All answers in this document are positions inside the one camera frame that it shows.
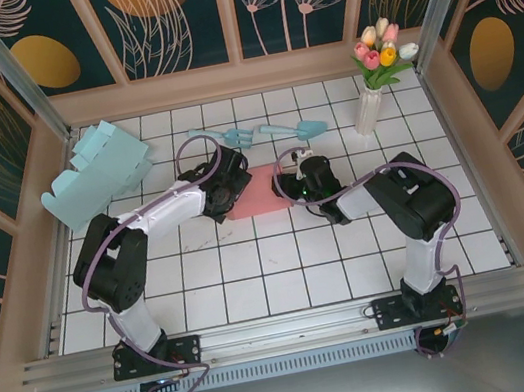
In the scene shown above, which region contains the light blue toy rake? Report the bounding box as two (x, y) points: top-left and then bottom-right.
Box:
(186, 116), (258, 159)

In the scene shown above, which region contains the aluminium side rail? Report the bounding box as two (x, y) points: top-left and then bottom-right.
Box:
(3, 129), (116, 358)
(416, 56), (524, 278)

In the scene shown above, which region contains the long aluminium mounting rail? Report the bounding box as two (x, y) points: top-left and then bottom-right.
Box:
(13, 267), (524, 392)

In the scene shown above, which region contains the artificial tulip bouquet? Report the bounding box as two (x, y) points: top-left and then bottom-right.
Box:
(345, 11), (426, 95)

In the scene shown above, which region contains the light blue paper box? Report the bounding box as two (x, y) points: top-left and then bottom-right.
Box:
(29, 113), (163, 239)

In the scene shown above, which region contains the white ribbed vase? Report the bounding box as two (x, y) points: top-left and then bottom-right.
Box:
(348, 86), (390, 139)

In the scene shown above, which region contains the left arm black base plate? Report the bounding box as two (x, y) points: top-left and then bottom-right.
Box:
(108, 332), (207, 384)

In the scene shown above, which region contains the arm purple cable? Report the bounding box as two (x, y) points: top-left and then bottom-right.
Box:
(55, 130), (268, 392)
(267, 121), (489, 382)

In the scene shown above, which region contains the pink paper box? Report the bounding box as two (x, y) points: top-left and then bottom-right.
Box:
(218, 160), (297, 224)

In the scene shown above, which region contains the light blue toy shovel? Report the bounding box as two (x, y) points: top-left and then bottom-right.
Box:
(253, 112), (330, 151)

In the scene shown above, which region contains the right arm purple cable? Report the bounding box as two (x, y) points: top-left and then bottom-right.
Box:
(267, 121), (489, 382)

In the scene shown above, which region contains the slotted grey cable duct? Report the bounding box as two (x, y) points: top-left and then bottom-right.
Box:
(80, 331), (425, 392)

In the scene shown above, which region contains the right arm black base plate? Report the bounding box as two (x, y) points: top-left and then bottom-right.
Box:
(370, 283), (467, 335)

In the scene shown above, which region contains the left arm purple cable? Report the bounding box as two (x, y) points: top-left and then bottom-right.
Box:
(55, 130), (268, 392)

